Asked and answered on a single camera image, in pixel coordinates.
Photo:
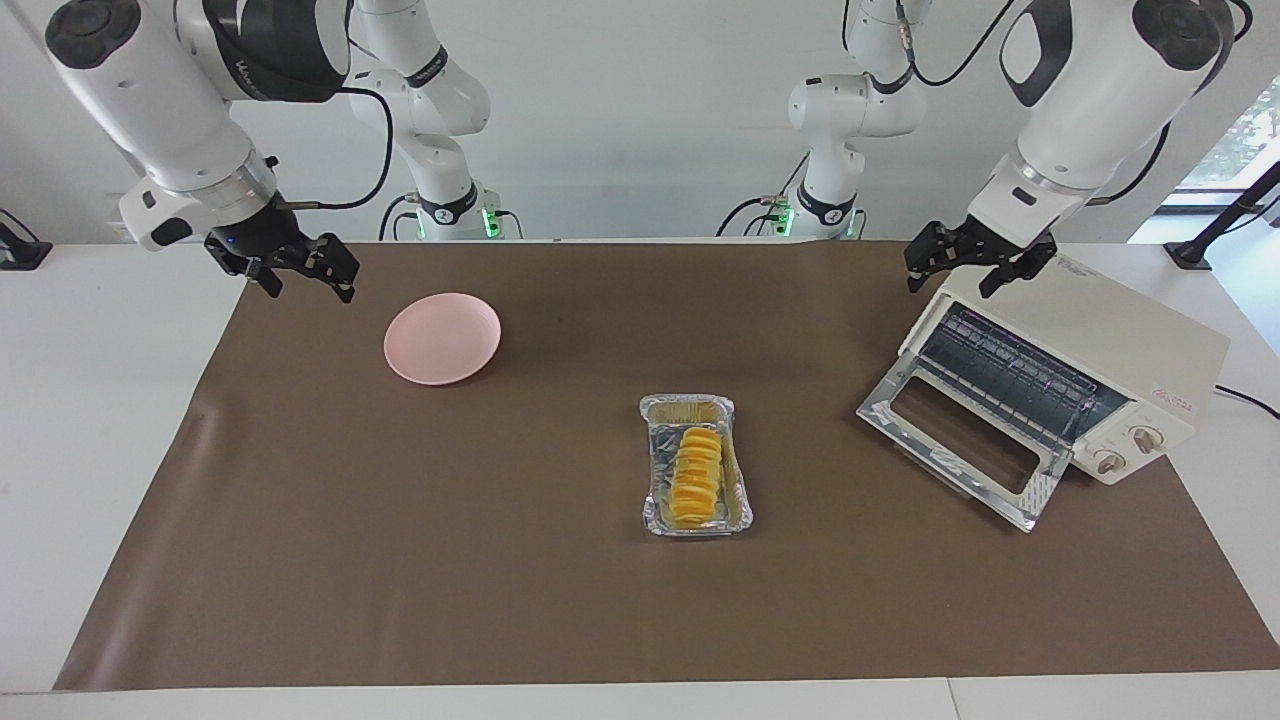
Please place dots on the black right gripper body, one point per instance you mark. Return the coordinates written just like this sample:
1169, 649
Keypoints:
260, 238

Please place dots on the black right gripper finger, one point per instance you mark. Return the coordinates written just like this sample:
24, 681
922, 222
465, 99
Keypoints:
245, 268
338, 265

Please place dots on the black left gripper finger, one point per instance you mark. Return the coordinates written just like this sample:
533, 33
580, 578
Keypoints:
935, 248
1025, 263

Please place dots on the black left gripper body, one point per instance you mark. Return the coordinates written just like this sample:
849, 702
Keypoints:
988, 245

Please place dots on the silver foil baking tray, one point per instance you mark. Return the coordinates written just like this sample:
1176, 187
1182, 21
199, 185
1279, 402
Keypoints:
685, 410

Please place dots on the yellow ridged bread loaf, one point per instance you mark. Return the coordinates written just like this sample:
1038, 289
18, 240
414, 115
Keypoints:
695, 480

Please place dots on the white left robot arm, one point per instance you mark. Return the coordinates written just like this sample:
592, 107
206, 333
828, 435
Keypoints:
1090, 110

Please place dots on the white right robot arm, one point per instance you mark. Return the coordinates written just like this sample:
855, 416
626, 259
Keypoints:
150, 100

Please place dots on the cream toaster oven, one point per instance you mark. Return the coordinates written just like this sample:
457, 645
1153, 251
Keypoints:
1110, 340

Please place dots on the beige oven knob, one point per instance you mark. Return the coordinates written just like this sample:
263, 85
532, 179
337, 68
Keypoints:
1146, 437
1108, 461

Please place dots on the glass oven door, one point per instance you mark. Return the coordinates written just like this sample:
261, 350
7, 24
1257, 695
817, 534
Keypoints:
1040, 495

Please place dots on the pink round plate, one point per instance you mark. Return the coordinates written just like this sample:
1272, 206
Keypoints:
440, 340

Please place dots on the window with green trees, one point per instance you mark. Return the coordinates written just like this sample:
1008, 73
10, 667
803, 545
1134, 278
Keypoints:
1245, 130

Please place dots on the brown table mat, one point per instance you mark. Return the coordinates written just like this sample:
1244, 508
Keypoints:
650, 600

